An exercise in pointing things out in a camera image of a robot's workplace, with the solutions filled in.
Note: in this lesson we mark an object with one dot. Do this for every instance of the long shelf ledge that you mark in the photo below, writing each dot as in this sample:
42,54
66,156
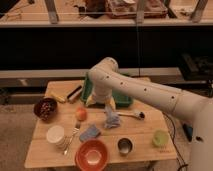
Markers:
21,74

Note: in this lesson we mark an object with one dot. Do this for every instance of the orange bowl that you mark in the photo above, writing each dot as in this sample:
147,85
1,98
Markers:
92,155

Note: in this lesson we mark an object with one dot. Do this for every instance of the wooden table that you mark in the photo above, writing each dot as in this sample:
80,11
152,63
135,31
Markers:
42,154

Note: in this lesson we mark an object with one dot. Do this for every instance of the peach fruit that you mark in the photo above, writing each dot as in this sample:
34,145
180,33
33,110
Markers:
81,114

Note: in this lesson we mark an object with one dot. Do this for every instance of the blue grey cloth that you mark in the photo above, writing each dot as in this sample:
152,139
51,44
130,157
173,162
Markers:
112,118

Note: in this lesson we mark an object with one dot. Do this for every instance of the white handled dish brush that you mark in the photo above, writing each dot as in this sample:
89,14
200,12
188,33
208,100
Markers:
137,115

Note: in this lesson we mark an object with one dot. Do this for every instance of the yellow banana toy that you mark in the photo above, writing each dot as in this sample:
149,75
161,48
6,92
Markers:
58,98

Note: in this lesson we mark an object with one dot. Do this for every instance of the silver fork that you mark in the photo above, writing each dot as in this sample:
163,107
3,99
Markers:
75,131

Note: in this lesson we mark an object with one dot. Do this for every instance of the dark bowl with nuts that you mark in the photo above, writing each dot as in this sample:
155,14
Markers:
46,108

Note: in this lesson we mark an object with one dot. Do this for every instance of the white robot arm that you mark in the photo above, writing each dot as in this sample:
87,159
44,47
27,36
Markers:
192,108

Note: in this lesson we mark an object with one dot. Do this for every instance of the white paper cup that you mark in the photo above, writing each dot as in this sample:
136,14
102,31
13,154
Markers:
56,136

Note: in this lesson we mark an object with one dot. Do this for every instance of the green plastic tray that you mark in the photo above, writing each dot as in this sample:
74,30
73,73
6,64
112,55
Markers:
121,100

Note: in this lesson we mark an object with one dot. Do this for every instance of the blue sponge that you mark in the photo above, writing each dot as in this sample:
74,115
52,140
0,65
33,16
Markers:
91,132

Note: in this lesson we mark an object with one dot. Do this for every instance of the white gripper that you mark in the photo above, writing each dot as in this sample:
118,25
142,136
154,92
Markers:
100,95

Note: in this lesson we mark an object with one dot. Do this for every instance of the green plastic cup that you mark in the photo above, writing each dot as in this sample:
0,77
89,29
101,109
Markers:
160,138

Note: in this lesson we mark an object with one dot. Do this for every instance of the small metal cup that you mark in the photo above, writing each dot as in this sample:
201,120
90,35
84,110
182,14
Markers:
125,146

